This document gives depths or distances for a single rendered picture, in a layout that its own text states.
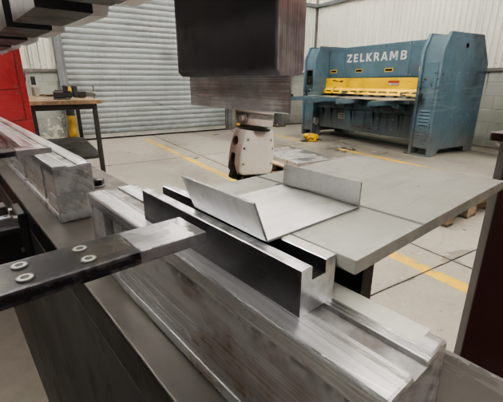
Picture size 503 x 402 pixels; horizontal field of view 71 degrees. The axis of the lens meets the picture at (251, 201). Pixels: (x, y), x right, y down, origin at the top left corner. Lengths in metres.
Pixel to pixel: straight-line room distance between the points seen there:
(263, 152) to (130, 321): 0.52
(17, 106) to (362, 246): 2.24
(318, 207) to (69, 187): 0.46
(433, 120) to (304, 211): 5.69
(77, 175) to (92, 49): 7.08
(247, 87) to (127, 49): 7.61
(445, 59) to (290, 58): 5.77
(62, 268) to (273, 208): 0.15
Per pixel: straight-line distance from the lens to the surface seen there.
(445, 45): 5.97
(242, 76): 0.23
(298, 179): 0.33
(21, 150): 0.60
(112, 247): 0.22
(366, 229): 0.26
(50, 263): 0.22
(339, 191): 0.30
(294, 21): 0.20
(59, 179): 0.64
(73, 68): 7.64
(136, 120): 7.85
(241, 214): 0.23
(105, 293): 0.43
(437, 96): 5.92
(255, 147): 0.79
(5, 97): 2.36
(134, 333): 0.37
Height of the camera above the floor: 1.10
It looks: 19 degrees down
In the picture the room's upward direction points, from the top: straight up
